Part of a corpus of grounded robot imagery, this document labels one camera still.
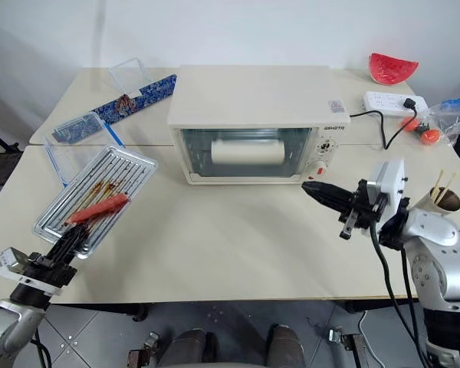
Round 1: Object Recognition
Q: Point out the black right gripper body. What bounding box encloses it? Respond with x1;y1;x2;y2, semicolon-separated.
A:
337;179;390;241

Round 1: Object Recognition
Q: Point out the light wooden stick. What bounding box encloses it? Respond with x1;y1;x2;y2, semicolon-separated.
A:
435;172;459;203
433;169;445;201

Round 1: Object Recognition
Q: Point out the white floor cable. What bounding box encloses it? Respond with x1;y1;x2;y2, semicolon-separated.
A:
357;309;385;368

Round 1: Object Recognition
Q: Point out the white cylindrical oven door handle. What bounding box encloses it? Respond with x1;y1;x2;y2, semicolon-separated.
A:
210;139;287;166

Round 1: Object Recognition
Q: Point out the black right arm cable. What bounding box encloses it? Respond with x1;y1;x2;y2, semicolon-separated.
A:
370;222;425;368

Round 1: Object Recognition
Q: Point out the brown paper cup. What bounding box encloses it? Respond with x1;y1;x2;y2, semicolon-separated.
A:
415;185;460;216

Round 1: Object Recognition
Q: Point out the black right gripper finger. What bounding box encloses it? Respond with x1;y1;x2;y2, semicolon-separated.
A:
305;191;357;216
301;180;357;201

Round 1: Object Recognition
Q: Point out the white oven timer dial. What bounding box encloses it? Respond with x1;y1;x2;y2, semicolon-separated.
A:
317;139;337;159

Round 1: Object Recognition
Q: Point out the black oven power cord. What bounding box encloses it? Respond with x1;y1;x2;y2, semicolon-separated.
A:
348;98;419;151

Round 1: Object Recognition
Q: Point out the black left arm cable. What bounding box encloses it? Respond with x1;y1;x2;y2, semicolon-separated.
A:
29;336;54;368

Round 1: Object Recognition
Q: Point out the small brown toy crayfish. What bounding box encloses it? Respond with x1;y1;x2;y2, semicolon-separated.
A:
114;93;136;113

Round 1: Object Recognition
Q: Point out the clear box with blue clips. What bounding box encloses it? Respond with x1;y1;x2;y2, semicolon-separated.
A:
43;112;124;188

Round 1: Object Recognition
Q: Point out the silver ribbed baking tray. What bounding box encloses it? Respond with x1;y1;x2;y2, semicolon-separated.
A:
31;144;159;258

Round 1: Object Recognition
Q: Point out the small clear plastic box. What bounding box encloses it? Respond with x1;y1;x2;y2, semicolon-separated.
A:
108;57;153;97

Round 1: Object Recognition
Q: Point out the glass toaster oven door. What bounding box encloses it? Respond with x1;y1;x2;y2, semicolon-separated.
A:
175;126;314;182

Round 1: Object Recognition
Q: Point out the metal table caster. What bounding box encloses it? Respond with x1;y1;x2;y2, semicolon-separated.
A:
328;327;370;354
126;332;161;368

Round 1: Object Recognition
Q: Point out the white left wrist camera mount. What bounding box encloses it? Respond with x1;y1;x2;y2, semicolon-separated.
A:
0;246;62;295

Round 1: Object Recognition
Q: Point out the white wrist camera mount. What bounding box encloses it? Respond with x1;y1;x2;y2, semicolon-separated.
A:
0;246;62;295
368;158;408;216

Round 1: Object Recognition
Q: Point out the red watermelon slice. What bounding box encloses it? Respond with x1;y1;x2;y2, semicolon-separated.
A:
368;52;420;87

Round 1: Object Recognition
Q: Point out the red sausage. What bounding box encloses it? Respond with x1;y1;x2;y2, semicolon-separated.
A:
65;192;130;225

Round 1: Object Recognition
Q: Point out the cream toaster oven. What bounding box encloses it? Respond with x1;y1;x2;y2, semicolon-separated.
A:
166;64;353;187

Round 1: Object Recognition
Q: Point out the white power strip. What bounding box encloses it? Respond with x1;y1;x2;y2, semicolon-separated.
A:
361;90;431;118

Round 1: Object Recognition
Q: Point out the dark rounded shape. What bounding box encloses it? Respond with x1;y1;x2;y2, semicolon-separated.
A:
173;328;219;368
267;323;306;368

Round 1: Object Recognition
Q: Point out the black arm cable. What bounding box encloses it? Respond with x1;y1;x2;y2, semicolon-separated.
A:
29;336;54;368
370;222;425;368

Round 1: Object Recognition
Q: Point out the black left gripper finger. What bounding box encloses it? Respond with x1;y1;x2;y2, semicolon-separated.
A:
63;225;92;263
46;228;77;262

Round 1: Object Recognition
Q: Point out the clear plastic bag with blue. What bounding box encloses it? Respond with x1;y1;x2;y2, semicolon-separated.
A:
428;98;460;147

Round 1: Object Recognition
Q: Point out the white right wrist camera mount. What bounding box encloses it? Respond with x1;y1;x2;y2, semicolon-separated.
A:
368;158;408;216

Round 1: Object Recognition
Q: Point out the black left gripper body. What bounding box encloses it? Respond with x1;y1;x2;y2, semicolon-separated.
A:
25;249;79;288

